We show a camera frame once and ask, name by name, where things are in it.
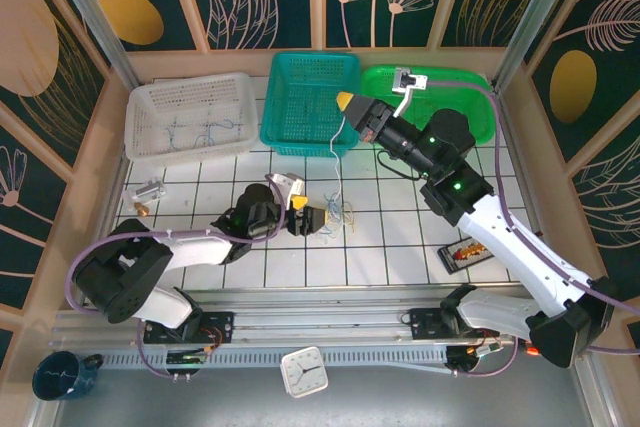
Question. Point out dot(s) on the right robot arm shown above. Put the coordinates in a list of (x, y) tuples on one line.
[(525, 257)]

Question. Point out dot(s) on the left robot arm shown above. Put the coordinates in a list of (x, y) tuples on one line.
[(125, 272)]

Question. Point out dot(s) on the green plastic basket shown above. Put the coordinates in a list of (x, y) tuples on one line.
[(380, 82)]

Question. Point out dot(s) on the teal plastic basket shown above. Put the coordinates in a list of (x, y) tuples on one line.
[(300, 97)]

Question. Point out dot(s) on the small brass fitting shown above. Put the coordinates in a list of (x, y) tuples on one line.
[(141, 208)]

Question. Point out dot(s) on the black card with colourful print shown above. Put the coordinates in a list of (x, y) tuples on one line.
[(462, 254)]

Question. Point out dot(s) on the white plastic basket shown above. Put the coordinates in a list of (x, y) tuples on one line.
[(190, 97)]

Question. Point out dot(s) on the white square clock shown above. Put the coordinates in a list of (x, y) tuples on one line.
[(303, 372)]

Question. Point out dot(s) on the dark blue mug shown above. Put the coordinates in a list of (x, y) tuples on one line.
[(57, 377)]

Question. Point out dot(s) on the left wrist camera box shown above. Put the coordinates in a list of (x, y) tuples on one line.
[(290, 184)]

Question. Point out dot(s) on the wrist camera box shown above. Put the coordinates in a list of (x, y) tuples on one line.
[(410, 81), (290, 184)]

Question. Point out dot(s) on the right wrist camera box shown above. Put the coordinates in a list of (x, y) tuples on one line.
[(410, 81)]

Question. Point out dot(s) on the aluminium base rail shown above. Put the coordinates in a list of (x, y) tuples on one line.
[(320, 319)]

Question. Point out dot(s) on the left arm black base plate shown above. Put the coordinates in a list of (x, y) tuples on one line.
[(222, 322)]

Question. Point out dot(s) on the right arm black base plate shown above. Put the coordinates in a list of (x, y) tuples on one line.
[(425, 324)]

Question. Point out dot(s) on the aluminium frame post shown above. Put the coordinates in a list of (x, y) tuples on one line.
[(534, 17), (102, 32)]

